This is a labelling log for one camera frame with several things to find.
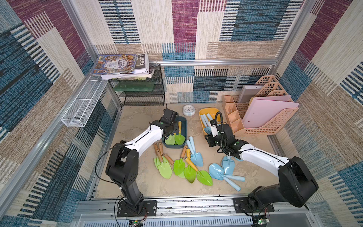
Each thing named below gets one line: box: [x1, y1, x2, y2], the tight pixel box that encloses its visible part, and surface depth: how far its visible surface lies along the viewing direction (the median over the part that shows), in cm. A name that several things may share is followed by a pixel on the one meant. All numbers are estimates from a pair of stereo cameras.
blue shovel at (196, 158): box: [186, 139, 204, 167], surface depth 93 cm
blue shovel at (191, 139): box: [189, 136, 197, 156], surface depth 97 cm
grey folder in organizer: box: [237, 85, 264, 103], surface depth 105 cm
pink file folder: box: [242, 95, 300, 129], surface depth 88 cm
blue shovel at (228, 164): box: [221, 155, 235, 175], surface depth 88 cm
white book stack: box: [100, 53, 156, 80], surface depth 84 cm
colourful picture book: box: [91, 53, 138, 76], surface depth 83 cm
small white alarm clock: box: [182, 104, 197, 117], surface depth 115 cm
